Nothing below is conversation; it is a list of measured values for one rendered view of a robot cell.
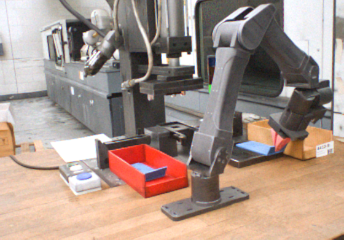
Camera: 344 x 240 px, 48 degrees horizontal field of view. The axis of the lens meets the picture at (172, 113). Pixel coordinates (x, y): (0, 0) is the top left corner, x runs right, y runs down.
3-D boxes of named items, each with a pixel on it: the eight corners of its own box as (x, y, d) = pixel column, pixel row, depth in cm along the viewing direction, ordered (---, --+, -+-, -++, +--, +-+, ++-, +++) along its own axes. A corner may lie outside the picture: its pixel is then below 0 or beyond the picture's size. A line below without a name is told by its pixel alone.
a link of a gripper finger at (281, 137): (274, 138, 117) (285, 113, 111) (289, 153, 112) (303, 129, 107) (257, 142, 113) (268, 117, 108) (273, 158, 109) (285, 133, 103)
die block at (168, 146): (159, 160, 119) (158, 137, 118) (145, 153, 128) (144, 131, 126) (212, 148, 128) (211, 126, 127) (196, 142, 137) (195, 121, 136)
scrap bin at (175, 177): (145, 199, 91) (143, 175, 90) (109, 170, 113) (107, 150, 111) (188, 186, 97) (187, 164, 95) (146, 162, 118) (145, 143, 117)
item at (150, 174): (145, 183, 99) (145, 172, 99) (118, 169, 112) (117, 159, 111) (168, 177, 103) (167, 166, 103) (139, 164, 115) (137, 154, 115)
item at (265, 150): (270, 156, 110) (270, 147, 109) (235, 145, 123) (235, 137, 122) (288, 151, 113) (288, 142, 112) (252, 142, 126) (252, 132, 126)
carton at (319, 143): (303, 164, 110) (303, 137, 109) (247, 145, 132) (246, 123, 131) (333, 155, 116) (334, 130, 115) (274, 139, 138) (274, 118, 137)
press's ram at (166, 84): (155, 105, 115) (148, 2, 109) (123, 96, 137) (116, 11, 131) (206, 97, 123) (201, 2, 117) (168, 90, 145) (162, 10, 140)
